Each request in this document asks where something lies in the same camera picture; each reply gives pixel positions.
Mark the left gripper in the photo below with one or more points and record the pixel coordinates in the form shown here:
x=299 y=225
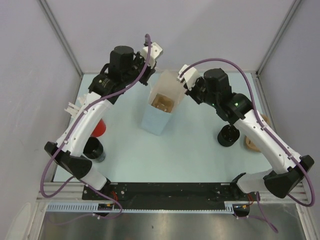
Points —
x=149 y=71

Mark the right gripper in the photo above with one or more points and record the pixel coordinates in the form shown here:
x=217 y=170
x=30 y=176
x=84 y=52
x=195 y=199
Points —
x=191 y=93

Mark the light blue paper bag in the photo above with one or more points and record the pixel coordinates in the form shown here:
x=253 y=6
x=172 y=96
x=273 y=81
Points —
x=154 y=120

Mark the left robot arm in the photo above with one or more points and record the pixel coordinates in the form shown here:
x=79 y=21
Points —
x=125 y=68

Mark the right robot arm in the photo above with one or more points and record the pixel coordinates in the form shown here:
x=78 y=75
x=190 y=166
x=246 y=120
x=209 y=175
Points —
x=213 y=88

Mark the brown cardboard cup carrier stack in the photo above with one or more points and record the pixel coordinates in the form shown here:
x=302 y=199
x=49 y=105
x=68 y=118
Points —
x=249 y=143

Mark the red straw cup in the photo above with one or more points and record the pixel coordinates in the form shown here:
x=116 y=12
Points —
x=100 y=129

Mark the black cup left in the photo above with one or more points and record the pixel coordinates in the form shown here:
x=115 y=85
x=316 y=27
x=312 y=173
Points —
x=94 y=150

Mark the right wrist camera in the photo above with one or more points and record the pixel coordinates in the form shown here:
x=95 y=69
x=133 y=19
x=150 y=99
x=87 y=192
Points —
x=189 y=77

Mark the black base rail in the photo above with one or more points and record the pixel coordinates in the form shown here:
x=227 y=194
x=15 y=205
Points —
x=160 y=194

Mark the white cable duct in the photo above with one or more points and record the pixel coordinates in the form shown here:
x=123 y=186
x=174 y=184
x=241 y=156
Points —
x=101 y=208

